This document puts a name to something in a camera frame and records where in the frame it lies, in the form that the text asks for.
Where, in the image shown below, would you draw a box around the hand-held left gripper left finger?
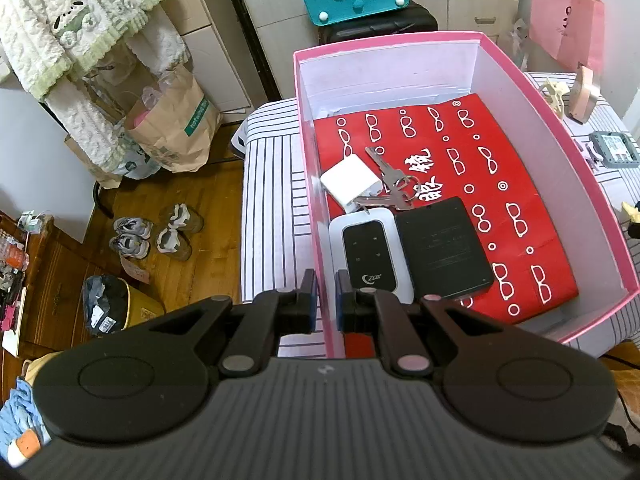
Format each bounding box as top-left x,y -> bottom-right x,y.
145,268 -> 319,378

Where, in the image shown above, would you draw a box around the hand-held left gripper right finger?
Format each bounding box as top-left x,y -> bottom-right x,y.
336,269 -> 506,380

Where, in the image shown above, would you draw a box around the white black pocket router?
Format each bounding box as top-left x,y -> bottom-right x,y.
328,211 -> 415,306

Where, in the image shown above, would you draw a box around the grey labelled pocket device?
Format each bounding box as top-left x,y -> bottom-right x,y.
590,131 -> 640,168

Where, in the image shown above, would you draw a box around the black power bank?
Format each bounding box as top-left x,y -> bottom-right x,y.
395,196 -> 496,301

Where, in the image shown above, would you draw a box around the white charger plug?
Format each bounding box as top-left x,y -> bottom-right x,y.
320,154 -> 383,211

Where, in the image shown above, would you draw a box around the pink rounded square device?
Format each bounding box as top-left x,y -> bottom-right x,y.
569,62 -> 608,123

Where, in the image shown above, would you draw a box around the silver key bunch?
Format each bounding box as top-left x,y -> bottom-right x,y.
352,146 -> 441,212

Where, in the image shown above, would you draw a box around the pink cardboard box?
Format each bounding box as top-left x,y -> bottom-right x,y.
292,30 -> 640,358

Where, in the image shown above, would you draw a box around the red glasses-print cloth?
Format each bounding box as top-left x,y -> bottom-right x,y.
312,92 -> 580,358

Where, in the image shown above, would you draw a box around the brown white shoe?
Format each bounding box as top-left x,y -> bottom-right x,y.
156,227 -> 193,261

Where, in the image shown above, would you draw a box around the pair of small shoes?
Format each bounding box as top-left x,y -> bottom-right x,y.
159,204 -> 205,233

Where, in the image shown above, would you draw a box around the cream claw hair clip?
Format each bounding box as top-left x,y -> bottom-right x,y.
539,77 -> 571,120

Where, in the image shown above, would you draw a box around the yellow waste bin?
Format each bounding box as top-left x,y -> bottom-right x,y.
82,275 -> 166,338

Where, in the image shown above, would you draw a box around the grey sneaker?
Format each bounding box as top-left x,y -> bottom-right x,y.
109,234 -> 150,260
114,217 -> 152,238

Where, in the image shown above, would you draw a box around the pink shopping bag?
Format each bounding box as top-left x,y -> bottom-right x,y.
529,0 -> 606,72

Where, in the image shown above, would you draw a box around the dark plastic bin bag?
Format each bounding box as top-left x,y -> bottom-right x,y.
82,275 -> 132,336

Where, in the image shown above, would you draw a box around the clear plastic bag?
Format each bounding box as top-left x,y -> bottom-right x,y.
505,17 -> 531,68

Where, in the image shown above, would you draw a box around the printed brown paper bag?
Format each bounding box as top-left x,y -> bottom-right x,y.
124,62 -> 222,173

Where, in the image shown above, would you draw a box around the white green printed bag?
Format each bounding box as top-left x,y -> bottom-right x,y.
112,130 -> 161,181

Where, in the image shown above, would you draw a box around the plain brown paper bag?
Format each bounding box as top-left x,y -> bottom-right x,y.
64,132 -> 123,190

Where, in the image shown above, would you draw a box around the wooden side table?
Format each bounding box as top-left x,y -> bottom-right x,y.
0,210 -> 56,358

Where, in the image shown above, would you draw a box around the black clothes rack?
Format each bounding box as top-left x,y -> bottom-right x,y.
92,0 -> 283,218

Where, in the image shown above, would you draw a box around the black suitcase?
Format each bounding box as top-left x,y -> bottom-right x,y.
318,1 -> 438,46

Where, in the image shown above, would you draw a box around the beige wooden wardrobe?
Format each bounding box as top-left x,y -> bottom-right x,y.
150,0 -> 253,126

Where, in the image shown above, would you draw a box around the grey wooden wardrobe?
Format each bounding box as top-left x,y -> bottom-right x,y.
227,0 -> 526,111

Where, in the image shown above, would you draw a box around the blue cloth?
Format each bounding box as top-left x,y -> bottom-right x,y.
0,377 -> 51,466

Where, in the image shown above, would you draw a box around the white knitted clothes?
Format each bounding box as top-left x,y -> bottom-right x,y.
0,0 -> 193,173

